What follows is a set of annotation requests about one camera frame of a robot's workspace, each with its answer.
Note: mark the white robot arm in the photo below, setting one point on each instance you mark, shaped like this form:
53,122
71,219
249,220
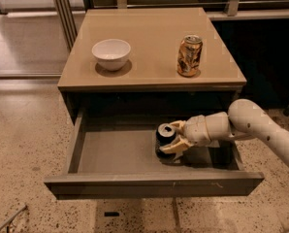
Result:
244,120

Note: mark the orange crumpled soda can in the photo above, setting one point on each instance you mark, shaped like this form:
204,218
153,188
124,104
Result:
189,55

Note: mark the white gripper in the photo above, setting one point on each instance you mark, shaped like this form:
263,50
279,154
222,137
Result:
195,130

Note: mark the white ceramic bowl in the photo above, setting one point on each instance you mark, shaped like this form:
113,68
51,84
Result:
111,54

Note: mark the metal rod on floor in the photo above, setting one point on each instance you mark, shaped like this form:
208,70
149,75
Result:
9,220

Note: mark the blue pepsi can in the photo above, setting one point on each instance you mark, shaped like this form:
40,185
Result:
164,134

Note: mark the small black floor object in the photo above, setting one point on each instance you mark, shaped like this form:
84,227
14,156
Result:
111,213

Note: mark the open grey top drawer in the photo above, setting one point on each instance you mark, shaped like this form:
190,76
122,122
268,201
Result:
114,157

